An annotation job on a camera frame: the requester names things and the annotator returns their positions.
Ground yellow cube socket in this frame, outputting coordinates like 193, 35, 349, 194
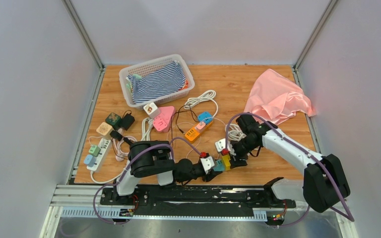
221, 154, 231, 171

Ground teal USB power strip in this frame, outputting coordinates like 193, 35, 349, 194
213, 160, 226, 172

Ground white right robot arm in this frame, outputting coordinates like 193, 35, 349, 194
215, 113, 351, 213

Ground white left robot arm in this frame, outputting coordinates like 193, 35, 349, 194
113, 141, 225, 205

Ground pink triangular socket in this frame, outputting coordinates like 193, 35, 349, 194
153, 106, 176, 133

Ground white tiger cube socket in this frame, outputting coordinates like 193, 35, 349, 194
143, 102, 161, 119

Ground dark green cube socket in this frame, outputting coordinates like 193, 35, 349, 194
105, 112, 122, 131

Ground beige cube socket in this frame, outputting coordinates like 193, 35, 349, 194
96, 121, 114, 140

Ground green plug adapter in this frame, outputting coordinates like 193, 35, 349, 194
88, 144, 101, 157

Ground light blue plug adapter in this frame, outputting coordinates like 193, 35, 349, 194
83, 154, 96, 167

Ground orange USB power strip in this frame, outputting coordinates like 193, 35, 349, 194
185, 118, 213, 143

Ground pink USB charger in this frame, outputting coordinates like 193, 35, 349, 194
195, 121, 206, 133

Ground pink cloth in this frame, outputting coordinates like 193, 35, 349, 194
244, 69, 316, 125

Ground black power adapter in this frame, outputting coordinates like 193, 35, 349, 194
120, 112, 135, 130

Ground blue striped cloth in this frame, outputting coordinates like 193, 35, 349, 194
126, 61, 189, 104

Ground white plastic basket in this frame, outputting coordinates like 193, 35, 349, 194
119, 54, 195, 110

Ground white power strip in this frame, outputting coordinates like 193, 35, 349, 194
86, 138, 112, 172

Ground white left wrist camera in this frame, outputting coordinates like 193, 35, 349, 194
200, 156, 215, 174

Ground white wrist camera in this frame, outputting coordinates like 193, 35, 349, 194
214, 138, 234, 154
200, 156, 215, 174

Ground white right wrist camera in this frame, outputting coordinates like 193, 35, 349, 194
214, 138, 234, 154

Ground white cord near yellow socket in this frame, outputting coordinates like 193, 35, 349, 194
225, 125, 247, 142

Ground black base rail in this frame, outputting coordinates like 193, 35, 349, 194
97, 184, 296, 217

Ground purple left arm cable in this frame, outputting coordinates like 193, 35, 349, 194
92, 136, 208, 226

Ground black adapter cable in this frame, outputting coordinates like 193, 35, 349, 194
169, 110, 199, 145

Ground white bundled cord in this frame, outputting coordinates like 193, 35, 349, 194
139, 118, 155, 143

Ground white coiled power cord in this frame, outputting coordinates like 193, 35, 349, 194
183, 89, 219, 119

